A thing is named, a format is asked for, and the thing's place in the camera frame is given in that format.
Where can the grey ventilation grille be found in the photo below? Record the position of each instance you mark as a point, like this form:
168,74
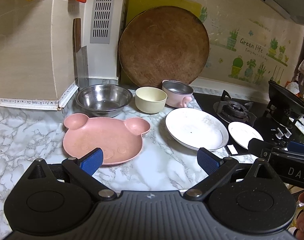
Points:
101,21

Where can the cream plastic bowl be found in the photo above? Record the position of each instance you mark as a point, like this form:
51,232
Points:
150,100

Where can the large white plate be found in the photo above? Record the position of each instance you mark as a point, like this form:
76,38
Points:
195,129

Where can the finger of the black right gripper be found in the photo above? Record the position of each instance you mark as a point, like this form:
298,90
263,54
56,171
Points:
263,149
295,147

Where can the black wok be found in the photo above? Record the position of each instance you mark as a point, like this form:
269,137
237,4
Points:
284,99

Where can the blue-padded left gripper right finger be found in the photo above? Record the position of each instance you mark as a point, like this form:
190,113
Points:
219,173

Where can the pink bear-shaped plate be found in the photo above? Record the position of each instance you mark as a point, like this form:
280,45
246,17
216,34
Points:
120,140

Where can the stainless steel bowl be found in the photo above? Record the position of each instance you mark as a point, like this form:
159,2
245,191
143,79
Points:
105,100

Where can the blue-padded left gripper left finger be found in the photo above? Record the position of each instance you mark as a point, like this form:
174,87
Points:
80,172

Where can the cleaver with wooden handle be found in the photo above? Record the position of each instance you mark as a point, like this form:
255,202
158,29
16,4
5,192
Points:
81,72

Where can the yellow plastic cutting board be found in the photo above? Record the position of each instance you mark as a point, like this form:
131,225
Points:
142,2

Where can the round wooden cutting board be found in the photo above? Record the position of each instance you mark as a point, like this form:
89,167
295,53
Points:
164,47

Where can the small white plate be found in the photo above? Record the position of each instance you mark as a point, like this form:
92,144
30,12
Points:
243,133

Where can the pink steel-lined bowl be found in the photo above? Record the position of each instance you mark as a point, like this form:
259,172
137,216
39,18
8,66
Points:
179,94

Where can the black gas stove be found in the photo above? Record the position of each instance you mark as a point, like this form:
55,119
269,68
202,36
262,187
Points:
276,126

